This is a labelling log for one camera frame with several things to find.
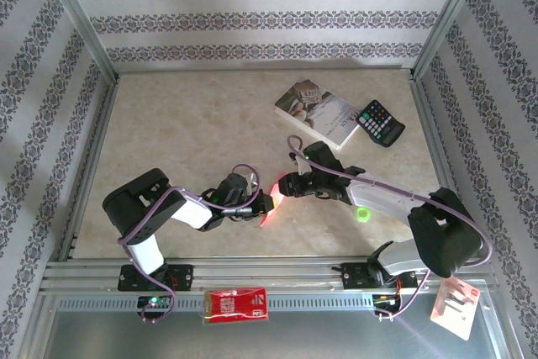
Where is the red translucent plastic sheet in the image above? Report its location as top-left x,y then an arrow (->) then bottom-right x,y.
259,172 -> 291,229

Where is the white paperback book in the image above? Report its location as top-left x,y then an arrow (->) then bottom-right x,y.
273,77 -> 363,153

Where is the black calculator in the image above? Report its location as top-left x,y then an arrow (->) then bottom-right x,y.
355,99 -> 407,149

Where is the red packet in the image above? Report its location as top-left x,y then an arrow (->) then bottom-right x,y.
203,286 -> 270,326

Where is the small circuit board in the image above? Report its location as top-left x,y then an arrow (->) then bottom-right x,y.
137,294 -> 174,310
372,293 -> 403,312

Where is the grey metal tray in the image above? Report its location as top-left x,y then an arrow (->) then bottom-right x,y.
18,293 -> 512,359

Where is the pink blister pack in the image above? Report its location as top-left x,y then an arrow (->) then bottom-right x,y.
429,274 -> 483,341

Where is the long aluminium mounting rail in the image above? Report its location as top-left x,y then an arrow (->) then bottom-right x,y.
40,255 -> 499,295

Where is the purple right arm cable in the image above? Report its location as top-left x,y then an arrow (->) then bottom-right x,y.
286,135 -> 495,322

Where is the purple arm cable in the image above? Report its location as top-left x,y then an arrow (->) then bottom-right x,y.
286,135 -> 495,322
117,163 -> 262,325

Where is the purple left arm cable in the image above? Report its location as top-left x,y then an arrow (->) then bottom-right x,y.
117,163 -> 262,325

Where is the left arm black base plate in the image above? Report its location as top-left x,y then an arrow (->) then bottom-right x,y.
117,263 -> 195,293

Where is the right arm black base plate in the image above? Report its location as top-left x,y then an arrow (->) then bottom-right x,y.
340,261 -> 419,292

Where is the slotted grey cable duct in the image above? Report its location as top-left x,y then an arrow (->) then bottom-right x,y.
54,294 -> 407,313

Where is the thin aluminium wall rail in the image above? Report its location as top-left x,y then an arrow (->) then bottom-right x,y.
113,65 -> 417,75

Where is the aluminium frame side rail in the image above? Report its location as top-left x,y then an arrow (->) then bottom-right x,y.
409,72 -> 478,257
58,75 -> 121,261

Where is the aluminium frame post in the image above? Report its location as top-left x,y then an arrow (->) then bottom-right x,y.
35,0 -> 121,82
409,0 -> 493,81

